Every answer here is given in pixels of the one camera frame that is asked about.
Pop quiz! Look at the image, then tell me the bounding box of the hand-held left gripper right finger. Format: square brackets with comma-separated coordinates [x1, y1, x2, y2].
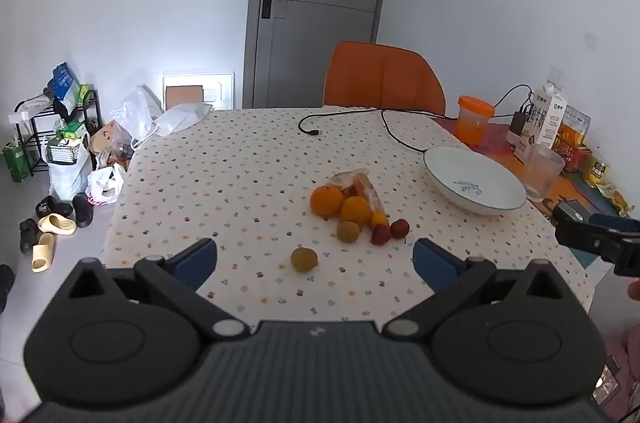
[384, 239, 576, 343]

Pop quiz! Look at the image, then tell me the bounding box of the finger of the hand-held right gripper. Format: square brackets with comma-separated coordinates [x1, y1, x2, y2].
[552, 201, 640, 234]
[554, 224, 640, 276]

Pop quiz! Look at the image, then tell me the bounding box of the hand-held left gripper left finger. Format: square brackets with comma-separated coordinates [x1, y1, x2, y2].
[66, 238, 249, 344]

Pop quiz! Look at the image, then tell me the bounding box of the green-brown round fruit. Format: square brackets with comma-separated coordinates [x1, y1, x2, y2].
[336, 221, 361, 244]
[291, 246, 319, 273]

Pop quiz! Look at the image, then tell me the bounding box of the large orange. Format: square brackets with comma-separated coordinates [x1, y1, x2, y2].
[340, 196, 373, 224]
[309, 185, 345, 218]

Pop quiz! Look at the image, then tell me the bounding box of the white bowl with blue rim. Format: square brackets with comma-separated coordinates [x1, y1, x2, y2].
[423, 146, 528, 217]

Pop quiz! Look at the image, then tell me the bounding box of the small yellow item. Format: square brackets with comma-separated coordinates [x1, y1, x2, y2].
[600, 183, 631, 216]

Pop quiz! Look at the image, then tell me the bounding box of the yellow can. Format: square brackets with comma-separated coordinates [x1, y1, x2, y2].
[582, 153, 611, 186]

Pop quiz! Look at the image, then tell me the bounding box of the red snack packet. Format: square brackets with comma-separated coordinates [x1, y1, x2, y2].
[564, 143, 592, 174]

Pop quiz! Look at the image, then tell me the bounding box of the floral tablecloth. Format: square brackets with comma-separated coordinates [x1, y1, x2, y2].
[102, 105, 596, 329]

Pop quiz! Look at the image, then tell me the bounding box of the clear glass cup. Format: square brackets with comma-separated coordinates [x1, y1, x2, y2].
[524, 144, 566, 202]

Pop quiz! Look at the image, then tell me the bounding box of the yellow snack bag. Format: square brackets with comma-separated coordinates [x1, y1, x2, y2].
[557, 105, 592, 154]

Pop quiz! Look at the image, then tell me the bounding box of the white and red plastic bag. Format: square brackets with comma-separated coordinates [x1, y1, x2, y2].
[86, 163, 126, 206]

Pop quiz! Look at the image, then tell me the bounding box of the white milk carton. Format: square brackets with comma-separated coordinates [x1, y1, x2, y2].
[515, 83, 568, 164]

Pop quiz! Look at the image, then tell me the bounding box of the black slipper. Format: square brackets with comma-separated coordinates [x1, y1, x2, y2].
[72, 192, 95, 228]
[19, 218, 41, 254]
[35, 195, 73, 219]

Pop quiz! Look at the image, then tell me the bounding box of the red table mat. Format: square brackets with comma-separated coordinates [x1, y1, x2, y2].
[432, 115, 626, 224]

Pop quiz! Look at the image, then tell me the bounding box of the black charger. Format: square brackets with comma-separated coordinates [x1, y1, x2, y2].
[509, 103, 533, 136]

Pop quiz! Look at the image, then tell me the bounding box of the beige slipper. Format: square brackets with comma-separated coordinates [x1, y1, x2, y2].
[37, 213, 78, 235]
[31, 233, 57, 273]

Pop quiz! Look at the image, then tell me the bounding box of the orange lidded cup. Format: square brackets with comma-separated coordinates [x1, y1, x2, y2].
[457, 95, 496, 145]

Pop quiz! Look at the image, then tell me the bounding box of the brown paper bag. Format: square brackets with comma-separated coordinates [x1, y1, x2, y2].
[89, 120, 133, 168]

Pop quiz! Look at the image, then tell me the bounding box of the large white plastic bag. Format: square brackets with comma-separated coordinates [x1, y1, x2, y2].
[46, 130, 93, 202]

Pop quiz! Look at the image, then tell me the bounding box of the clear plastic bag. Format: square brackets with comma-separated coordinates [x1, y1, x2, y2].
[112, 85, 163, 144]

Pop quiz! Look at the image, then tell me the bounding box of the cardboard piece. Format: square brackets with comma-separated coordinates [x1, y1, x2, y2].
[165, 86, 204, 108]

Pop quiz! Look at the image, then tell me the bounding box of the white framed board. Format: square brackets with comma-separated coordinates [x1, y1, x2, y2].
[162, 72, 235, 110]

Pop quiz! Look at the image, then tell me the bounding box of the orange chair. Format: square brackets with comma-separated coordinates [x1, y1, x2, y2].
[322, 41, 447, 116]

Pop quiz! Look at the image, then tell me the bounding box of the green box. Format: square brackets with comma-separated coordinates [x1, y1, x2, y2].
[2, 140, 31, 182]

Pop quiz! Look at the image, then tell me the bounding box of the blue bag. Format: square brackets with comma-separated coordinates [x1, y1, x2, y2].
[50, 62, 81, 101]

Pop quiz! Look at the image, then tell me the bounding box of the black shelf rack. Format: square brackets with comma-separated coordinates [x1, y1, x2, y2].
[9, 88, 103, 181]

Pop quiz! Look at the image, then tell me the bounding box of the grey door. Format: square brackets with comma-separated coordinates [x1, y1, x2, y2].
[243, 0, 396, 110]

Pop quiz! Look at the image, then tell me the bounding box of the black charger cable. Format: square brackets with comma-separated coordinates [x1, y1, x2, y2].
[492, 84, 535, 118]

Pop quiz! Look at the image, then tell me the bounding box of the black cable with plug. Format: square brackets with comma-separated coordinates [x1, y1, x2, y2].
[299, 108, 458, 136]

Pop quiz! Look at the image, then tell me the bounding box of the black door handle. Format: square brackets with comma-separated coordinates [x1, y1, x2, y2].
[262, 0, 290, 20]

